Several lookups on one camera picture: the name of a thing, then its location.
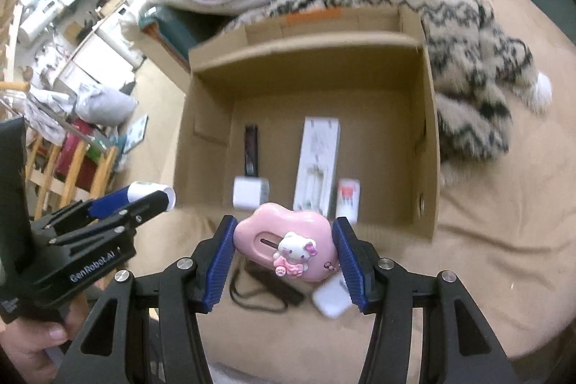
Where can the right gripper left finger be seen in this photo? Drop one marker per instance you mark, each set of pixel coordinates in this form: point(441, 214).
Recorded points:
point(213, 258)

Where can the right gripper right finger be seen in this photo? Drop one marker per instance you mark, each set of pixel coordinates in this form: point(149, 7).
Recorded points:
point(357, 262)

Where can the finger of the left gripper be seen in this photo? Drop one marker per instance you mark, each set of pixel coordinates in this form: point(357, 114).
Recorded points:
point(141, 211)
point(105, 206)

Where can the white earbuds case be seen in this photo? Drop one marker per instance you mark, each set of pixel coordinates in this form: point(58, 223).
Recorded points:
point(332, 298)

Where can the black flashlight with strap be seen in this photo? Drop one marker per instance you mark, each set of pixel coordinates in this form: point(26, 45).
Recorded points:
point(268, 284)

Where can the pink hello kitty case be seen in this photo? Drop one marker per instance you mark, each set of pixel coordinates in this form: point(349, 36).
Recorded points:
point(295, 245)

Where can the white pill bottle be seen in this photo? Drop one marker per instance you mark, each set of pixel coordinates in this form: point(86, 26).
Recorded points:
point(347, 200)

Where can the white power adapter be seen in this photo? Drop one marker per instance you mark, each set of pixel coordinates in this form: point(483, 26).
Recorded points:
point(249, 192)

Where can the white remote control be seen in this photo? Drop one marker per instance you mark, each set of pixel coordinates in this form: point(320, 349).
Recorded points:
point(317, 165)

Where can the person left hand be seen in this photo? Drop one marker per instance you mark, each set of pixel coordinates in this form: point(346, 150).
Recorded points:
point(24, 343)

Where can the yellow wooden rack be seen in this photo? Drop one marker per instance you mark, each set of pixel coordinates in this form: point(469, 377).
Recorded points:
point(58, 175)

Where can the bathroom scale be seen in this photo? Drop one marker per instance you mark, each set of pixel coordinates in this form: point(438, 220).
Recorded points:
point(135, 134)

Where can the grey laundry bag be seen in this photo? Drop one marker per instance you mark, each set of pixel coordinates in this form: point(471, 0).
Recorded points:
point(104, 107)

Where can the white kitchen cabinet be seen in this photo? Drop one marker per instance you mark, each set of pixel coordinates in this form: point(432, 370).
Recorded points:
point(94, 62)

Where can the teal cushion under duvet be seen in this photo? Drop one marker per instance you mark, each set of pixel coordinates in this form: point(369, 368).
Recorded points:
point(177, 31)

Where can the white washing machine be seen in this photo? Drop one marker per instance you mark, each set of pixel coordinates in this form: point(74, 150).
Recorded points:
point(110, 31)

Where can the white water heater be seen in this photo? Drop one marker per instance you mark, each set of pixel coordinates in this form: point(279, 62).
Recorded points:
point(45, 12)

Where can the black white knitted blanket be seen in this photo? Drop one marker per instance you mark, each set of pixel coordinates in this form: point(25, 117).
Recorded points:
point(472, 61)

